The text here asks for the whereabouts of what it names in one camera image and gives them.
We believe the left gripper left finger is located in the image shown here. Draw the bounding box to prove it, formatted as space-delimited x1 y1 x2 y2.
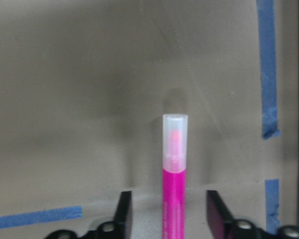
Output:
114 191 133 239

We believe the pink marker pen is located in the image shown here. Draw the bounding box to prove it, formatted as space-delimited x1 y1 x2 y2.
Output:
162 114 188 239

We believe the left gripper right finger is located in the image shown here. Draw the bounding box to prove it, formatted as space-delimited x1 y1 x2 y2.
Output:
206 190 235 239

